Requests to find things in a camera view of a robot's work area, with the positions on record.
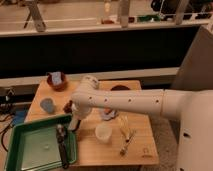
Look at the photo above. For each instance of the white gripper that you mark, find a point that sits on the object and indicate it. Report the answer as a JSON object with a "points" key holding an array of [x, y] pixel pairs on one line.
{"points": [[74, 124]]}

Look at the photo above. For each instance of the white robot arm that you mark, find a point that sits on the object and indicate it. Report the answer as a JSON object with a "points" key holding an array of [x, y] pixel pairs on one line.
{"points": [[192, 109]]}

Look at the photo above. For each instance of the green plastic tray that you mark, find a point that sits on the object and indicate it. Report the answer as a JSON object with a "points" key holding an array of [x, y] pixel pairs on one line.
{"points": [[33, 145]]}

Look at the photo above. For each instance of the bunch of dark grapes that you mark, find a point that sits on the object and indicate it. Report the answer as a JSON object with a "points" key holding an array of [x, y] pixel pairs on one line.
{"points": [[68, 107]]}

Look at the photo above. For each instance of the blue grey cup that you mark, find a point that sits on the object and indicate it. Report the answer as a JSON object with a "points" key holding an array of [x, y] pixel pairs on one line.
{"points": [[47, 105]]}

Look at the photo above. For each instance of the white cup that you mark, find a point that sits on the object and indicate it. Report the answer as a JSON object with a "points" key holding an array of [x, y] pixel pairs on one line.
{"points": [[103, 132]]}

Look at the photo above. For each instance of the brown bowl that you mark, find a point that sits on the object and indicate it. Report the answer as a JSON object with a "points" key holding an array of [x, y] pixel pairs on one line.
{"points": [[59, 87]]}

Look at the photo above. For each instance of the grey blue cloth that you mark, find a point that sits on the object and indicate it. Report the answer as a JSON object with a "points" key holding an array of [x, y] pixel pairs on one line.
{"points": [[108, 116]]}

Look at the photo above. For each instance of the blue sponge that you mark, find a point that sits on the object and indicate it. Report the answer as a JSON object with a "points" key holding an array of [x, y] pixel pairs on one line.
{"points": [[56, 78]]}

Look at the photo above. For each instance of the metal fork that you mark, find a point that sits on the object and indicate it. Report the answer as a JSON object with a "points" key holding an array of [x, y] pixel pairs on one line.
{"points": [[125, 147]]}

